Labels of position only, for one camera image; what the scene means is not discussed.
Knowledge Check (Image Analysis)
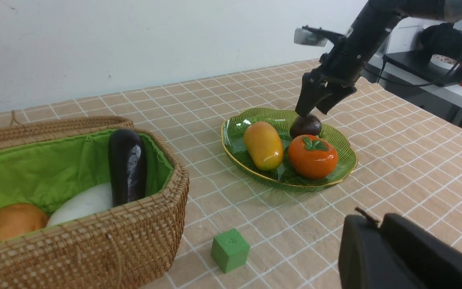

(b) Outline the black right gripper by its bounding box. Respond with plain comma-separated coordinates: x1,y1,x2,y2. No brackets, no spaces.
295,40,370,117

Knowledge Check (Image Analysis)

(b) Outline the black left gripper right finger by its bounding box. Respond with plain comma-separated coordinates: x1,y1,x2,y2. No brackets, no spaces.
380,213,462,289

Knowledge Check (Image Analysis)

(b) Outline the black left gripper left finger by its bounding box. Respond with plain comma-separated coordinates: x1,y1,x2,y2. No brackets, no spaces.
338,207,416,289

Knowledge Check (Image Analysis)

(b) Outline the dark purple mangosteen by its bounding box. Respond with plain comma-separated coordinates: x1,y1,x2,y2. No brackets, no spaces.
289,114,322,139

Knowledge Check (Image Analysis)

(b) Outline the orange persimmon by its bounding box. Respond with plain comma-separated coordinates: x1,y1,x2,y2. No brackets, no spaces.
288,134,338,180

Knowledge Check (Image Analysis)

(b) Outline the yellow orange mango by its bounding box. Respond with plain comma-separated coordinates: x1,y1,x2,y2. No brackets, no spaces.
243,122,284,171

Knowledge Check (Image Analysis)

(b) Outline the purple eggplant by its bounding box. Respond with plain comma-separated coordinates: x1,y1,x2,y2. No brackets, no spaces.
108,128,147,207

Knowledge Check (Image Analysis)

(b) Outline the white radish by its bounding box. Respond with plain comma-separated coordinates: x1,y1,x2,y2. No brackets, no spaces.
47,183,113,227

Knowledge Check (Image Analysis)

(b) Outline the orange round vegetable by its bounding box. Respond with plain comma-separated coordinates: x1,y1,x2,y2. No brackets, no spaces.
0,203,49,242

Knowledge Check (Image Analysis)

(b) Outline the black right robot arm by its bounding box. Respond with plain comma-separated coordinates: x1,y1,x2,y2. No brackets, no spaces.
294,0,462,117

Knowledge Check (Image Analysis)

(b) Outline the green glass leaf plate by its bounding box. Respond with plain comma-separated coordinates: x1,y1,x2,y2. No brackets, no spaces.
220,107,358,192

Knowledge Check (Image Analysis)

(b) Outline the green foam cube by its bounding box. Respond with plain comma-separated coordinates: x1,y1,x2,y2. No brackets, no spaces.
211,228,251,274

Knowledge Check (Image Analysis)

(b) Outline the woven wicker basket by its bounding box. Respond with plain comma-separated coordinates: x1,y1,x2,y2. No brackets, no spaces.
0,128,189,289

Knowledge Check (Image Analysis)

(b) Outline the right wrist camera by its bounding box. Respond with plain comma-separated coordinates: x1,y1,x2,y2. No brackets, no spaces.
293,25,344,47

